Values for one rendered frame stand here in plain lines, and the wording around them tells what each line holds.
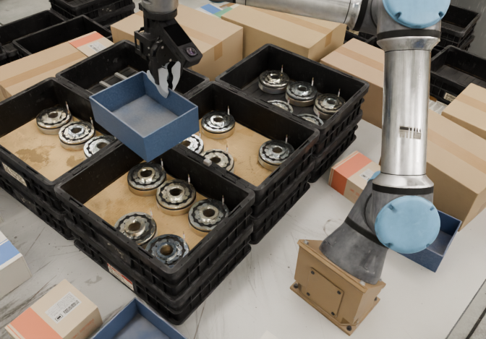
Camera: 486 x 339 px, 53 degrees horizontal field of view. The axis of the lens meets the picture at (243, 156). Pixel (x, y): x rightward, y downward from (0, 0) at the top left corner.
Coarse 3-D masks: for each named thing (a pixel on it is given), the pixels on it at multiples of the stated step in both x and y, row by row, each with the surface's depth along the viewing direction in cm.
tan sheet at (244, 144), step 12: (240, 132) 149; (252, 132) 149; (204, 144) 144; (216, 144) 144; (228, 144) 144; (240, 144) 145; (252, 144) 145; (240, 156) 141; (252, 156) 141; (240, 168) 137; (252, 168) 137; (264, 168) 137; (252, 180) 134
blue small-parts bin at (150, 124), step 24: (144, 72) 116; (96, 96) 110; (120, 96) 115; (144, 96) 120; (168, 96) 113; (96, 120) 112; (120, 120) 103; (144, 120) 113; (168, 120) 113; (192, 120) 107; (144, 144) 100; (168, 144) 105
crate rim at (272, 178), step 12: (216, 84) 150; (192, 96) 145; (240, 96) 146; (264, 108) 142; (288, 120) 138; (180, 144) 129; (312, 144) 133; (300, 156) 129; (216, 168) 122; (276, 168) 123; (288, 168) 126; (240, 180) 120; (264, 180) 120; (276, 180) 123; (264, 192) 120
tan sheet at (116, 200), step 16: (144, 160) 138; (112, 192) 129; (128, 192) 129; (96, 208) 125; (112, 208) 125; (128, 208) 125; (144, 208) 125; (112, 224) 121; (160, 224) 122; (176, 224) 122; (192, 240) 118
